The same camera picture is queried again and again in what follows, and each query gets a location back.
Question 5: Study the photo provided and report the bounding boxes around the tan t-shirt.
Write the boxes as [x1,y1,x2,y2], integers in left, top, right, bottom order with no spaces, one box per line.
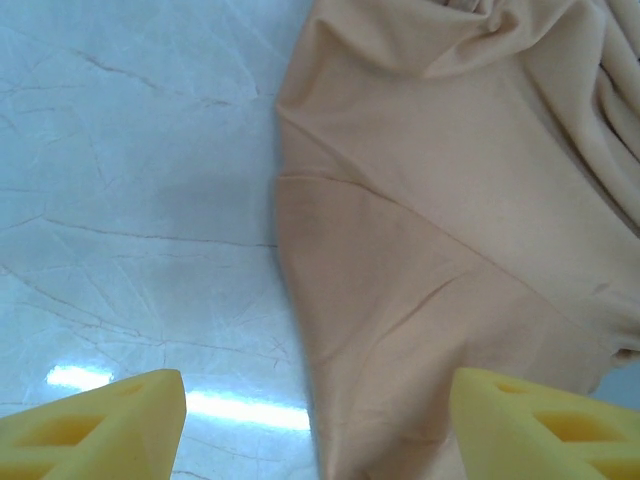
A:
[274,0,640,480]

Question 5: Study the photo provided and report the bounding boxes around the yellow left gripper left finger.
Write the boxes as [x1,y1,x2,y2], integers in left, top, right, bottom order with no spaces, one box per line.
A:
[0,368,187,480]

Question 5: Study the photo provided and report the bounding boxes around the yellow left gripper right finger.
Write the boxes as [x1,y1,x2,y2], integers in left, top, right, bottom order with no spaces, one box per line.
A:
[452,367,640,480]

